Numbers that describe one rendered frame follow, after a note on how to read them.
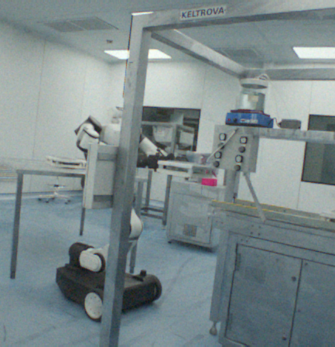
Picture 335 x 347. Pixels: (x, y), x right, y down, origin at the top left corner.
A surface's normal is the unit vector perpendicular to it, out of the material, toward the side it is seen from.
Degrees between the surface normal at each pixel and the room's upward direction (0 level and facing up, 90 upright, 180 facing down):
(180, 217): 91
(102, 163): 90
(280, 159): 90
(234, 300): 90
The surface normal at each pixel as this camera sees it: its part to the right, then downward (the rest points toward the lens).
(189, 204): -0.47, 0.00
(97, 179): 0.80, 0.12
